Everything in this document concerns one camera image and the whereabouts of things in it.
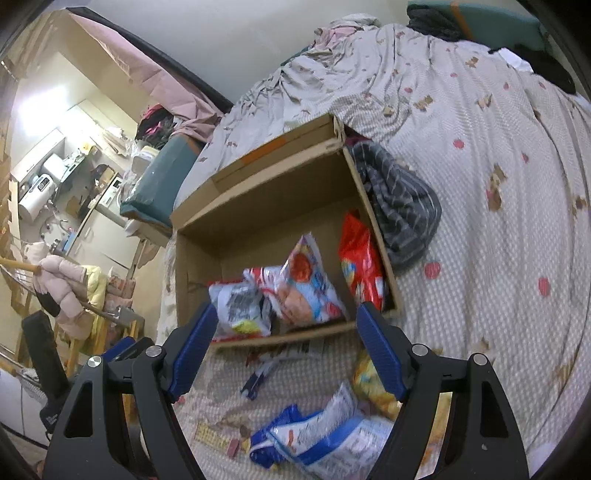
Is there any blue white snack bag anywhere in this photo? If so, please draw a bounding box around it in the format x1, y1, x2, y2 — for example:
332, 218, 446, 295
249, 381, 394, 479

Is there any light blue snack bag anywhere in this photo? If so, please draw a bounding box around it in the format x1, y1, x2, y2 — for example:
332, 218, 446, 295
243, 233, 349, 329

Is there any yellow chips bag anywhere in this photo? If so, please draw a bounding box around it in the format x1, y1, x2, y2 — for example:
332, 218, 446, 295
352, 349, 402, 421

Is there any pink wafer snack packet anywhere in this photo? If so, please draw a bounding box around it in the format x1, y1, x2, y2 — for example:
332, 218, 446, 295
194, 422, 250, 459

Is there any white patterned bed duvet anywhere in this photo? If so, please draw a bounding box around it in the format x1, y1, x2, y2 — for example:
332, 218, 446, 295
177, 13, 590, 477

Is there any pink puffer jacket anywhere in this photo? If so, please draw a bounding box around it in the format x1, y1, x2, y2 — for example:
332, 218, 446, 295
25, 242, 93, 340

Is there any small dark blue packet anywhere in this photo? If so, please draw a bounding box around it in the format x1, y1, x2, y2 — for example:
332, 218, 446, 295
240, 360, 280, 401

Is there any white silver snack bag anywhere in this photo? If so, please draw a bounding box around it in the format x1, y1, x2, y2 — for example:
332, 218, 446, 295
208, 281, 271, 341

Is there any red snack bag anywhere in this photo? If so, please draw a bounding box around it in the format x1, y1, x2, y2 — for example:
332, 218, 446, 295
339, 210, 386, 311

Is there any grey striped garment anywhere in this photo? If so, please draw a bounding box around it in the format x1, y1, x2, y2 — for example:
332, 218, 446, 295
348, 140, 442, 274

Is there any teal cushion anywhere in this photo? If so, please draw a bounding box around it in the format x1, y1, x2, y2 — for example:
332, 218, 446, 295
120, 134, 204, 230

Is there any open cardboard box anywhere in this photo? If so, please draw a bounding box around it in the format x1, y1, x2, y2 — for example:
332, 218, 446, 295
171, 114, 403, 348

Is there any pink curtain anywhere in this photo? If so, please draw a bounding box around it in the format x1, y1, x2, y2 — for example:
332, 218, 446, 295
71, 13, 223, 143

